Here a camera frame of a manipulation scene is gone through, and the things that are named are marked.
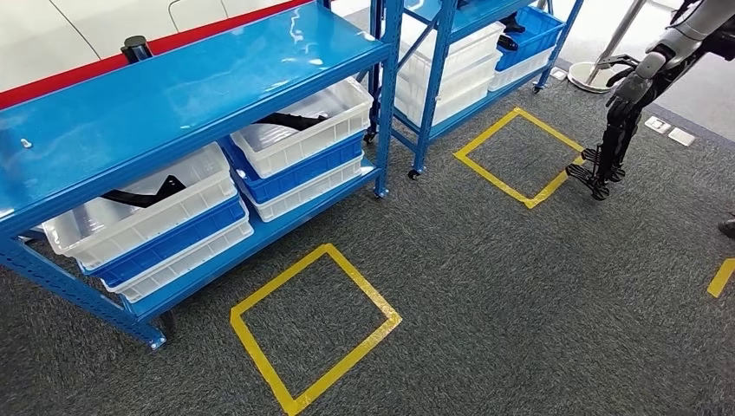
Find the white car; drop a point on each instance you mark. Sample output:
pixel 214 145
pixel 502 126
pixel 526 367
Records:
pixel 57 29

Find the yellow floor tape square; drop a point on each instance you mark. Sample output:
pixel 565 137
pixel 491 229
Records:
pixel 280 281

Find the small white bin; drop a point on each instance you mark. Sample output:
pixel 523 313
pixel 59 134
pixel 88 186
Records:
pixel 522 72

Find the silver floor outlet plate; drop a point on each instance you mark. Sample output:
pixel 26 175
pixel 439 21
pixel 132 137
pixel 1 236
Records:
pixel 657 124
pixel 682 136
pixel 558 74

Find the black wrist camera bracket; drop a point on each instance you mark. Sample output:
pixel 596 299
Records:
pixel 617 63

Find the small black part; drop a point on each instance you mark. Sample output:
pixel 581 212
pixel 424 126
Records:
pixel 507 43
pixel 512 24

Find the person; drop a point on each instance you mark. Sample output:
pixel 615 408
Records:
pixel 728 228

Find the red barrier belt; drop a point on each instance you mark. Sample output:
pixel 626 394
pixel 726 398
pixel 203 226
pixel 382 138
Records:
pixel 74 74

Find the black curved part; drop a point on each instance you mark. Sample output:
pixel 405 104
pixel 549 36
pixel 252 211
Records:
pixel 138 200
pixel 293 120

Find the humanoid robot's silver arm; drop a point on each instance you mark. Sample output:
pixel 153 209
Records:
pixel 683 34

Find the black legged humanoid robot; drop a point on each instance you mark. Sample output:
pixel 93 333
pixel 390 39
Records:
pixel 617 143

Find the blue metal shelf rack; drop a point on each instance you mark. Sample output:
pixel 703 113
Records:
pixel 172 97
pixel 436 74

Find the humanoid robot's grey hand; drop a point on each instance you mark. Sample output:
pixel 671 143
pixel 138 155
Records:
pixel 629 94

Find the white plastic crate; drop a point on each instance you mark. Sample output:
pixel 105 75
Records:
pixel 459 103
pixel 189 261
pixel 471 77
pixel 143 229
pixel 310 192
pixel 476 46
pixel 310 143

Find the small blue bin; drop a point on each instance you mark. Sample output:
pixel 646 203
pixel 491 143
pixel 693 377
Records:
pixel 534 40

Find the black stanchion post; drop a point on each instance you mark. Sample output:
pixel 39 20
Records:
pixel 136 49

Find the silver pole round base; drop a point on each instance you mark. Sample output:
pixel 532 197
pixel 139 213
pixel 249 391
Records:
pixel 591 74

